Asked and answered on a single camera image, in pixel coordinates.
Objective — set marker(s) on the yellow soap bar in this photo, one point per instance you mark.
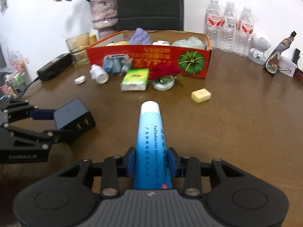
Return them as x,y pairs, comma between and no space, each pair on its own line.
201,95

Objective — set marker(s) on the blue and white packet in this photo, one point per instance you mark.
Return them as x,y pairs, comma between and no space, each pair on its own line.
117,63

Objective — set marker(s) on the black power adapter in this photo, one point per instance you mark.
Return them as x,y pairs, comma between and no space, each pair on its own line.
53,67

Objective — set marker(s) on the black paper bag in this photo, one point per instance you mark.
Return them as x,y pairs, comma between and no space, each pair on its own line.
149,2

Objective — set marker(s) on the white pill bottle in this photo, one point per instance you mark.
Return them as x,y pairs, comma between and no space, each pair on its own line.
99,73

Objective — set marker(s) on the clear plastic bag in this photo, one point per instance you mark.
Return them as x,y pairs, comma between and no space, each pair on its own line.
187,43

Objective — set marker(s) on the green tissue pack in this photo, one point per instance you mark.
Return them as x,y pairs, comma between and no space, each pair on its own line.
135,80

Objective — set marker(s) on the clear water bottle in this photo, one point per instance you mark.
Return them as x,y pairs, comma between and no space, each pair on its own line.
213,23
228,33
243,35

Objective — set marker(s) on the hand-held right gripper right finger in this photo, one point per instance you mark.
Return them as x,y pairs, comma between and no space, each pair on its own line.
172,160

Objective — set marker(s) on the white round cap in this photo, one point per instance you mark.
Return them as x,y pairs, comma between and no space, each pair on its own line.
80,80

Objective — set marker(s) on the dark blue box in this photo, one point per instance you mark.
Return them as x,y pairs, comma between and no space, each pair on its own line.
71,113

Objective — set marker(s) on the white robot speaker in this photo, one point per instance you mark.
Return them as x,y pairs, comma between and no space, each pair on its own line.
259,43

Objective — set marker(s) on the pink textured vase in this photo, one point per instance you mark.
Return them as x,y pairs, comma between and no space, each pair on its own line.
104,11

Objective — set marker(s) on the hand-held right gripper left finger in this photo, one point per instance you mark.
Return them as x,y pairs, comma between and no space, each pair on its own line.
131,160

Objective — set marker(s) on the wooden desktop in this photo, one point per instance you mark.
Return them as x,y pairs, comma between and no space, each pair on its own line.
224,127

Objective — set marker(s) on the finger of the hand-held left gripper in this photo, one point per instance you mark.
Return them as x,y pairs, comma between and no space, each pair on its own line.
51,134
43,114

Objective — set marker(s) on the cluttered plastic organizer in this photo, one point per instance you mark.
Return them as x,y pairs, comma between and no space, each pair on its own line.
14,80

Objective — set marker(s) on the dark sauce bottle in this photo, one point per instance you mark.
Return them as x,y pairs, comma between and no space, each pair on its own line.
274,59

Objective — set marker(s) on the yellow cup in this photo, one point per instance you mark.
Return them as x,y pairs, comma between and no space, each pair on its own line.
92,39

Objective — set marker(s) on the white tin box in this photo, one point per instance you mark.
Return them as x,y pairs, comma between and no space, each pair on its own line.
287,67

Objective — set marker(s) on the small black device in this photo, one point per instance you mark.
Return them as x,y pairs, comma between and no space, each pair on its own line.
296,55

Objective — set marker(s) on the purple fabric pouch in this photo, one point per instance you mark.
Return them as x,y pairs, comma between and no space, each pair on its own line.
140,36

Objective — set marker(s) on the red artificial rose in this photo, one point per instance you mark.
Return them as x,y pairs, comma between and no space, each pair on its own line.
163,69

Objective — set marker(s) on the clear glass cup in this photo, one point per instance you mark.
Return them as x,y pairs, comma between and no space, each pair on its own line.
77,47

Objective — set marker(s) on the dark red flat box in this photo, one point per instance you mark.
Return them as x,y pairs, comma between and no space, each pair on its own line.
299,75

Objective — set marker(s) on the red cardboard box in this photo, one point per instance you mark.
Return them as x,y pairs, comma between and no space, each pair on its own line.
142,54

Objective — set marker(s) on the blue ointment tube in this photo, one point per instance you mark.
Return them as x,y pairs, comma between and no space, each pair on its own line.
151,132

